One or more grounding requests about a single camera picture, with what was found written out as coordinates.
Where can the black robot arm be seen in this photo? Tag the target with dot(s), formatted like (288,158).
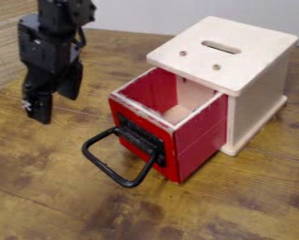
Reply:
(78,10)

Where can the white wooden box cabinet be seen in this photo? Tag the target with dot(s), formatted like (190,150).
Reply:
(241,60)

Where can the red drawer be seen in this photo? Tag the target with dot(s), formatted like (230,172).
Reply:
(181,112)

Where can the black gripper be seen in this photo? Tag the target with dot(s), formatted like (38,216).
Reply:
(49,51)

